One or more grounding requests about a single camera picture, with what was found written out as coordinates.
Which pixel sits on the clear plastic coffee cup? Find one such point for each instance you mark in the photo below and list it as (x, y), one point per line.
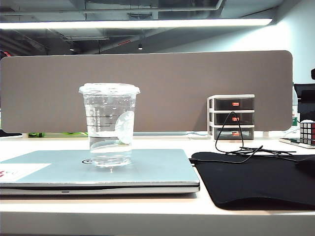
(109, 123)

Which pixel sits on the silver Dell laptop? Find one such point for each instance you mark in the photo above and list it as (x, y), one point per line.
(147, 172)

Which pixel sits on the white sticker on laptop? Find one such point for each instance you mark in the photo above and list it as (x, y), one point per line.
(22, 170)

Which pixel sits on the brown desk divider panel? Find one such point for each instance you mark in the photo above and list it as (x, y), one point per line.
(172, 81)

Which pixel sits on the dark translucent drawer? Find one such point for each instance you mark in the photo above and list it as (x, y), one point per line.
(220, 118)
(224, 103)
(248, 134)

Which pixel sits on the black pendant lamp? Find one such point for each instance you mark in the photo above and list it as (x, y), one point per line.
(140, 46)

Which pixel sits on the green flat object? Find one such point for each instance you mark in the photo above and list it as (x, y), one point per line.
(73, 133)

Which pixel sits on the long ceiling light bar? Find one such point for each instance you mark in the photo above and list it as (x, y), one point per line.
(135, 23)

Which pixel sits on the black mouse pad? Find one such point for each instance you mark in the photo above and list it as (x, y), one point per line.
(246, 182)

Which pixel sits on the green bottle behind divider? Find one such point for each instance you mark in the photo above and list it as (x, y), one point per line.
(37, 134)

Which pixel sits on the white flat device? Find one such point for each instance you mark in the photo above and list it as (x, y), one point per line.
(290, 141)

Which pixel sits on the clear bottle green label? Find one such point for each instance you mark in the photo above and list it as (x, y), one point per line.
(295, 118)

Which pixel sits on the Rubik's cube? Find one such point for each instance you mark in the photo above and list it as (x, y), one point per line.
(307, 131)

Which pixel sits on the black monitor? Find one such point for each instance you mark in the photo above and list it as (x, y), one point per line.
(307, 103)

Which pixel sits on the black computer mouse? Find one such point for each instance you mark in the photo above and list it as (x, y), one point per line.
(308, 167)

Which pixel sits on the white mini drawer frame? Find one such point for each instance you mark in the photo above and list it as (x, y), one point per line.
(210, 115)

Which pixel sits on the white divider foot bracket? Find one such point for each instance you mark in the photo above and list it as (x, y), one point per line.
(267, 134)

